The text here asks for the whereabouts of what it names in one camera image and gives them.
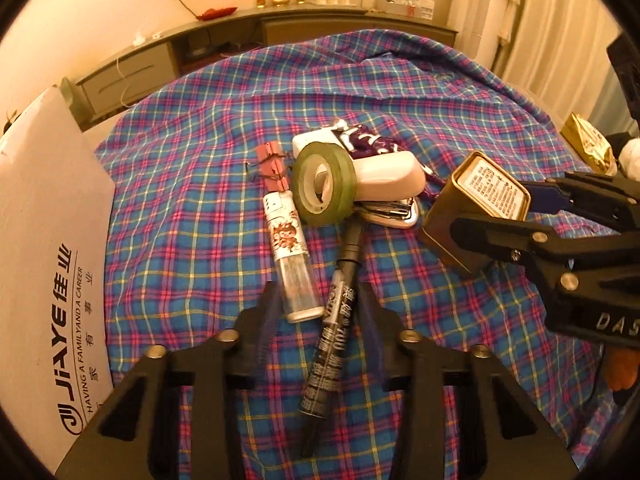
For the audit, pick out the black marker pen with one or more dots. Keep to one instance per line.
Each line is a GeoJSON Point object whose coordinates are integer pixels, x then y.
{"type": "Point", "coordinates": [326, 369]}

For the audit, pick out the person's right hand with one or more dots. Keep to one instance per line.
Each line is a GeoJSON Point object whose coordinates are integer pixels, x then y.
{"type": "Point", "coordinates": [620, 368]}

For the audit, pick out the green tape roll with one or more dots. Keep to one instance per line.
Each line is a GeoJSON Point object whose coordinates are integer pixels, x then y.
{"type": "Point", "coordinates": [324, 184]}

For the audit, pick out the white cardboard box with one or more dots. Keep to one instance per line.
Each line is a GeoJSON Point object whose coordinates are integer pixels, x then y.
{"type": "Point", "coordinates": [56, 202]}

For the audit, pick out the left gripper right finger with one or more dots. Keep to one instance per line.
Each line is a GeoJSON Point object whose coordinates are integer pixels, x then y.
{"type": "Point", "coordinates": [393, 352]}

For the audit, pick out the red pouch on cabinet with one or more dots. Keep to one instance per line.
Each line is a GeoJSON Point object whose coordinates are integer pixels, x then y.
{"type": "Point", "coordinates": [213, 14]}

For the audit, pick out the gold square tin can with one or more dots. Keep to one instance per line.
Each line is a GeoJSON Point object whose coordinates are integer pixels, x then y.
{"type": "Point", "coordinates": [478, 186]}

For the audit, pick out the cream curtain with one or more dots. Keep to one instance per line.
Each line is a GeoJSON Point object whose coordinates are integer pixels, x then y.
{"type": "Point", "coordinates": [552, 51]}

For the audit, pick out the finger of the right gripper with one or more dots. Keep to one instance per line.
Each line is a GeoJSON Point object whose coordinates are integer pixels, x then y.
{"type": "Point", "coordinates": [505, 244]}
{"type": "Point", "coordinates": [610, 201]}

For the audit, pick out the pink binder clips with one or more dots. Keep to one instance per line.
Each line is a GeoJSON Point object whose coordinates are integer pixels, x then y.
{"type": "Point", "coordinates": [270, 166]}

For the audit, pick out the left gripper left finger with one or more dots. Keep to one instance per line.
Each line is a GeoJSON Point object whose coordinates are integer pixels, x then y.
{"type": "Point", "coordinates": [245, 346]}

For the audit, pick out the gold foil bag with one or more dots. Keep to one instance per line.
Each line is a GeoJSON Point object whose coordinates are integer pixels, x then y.
{"type": "Point", "coordinates": [590, 145]}

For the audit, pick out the white pink stapler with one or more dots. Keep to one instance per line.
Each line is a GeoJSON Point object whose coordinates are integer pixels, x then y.
{"type": "Point", "coordinates": [386, 204]}

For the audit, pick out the purple silver action figure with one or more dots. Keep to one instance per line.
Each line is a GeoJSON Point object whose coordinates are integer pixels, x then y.
{"type": "Point", "coordinates": [379, 158]}

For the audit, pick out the long grey tv cabinet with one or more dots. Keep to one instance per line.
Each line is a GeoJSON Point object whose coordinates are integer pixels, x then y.
{"type": "Point", "coordinates": [137, 71]}

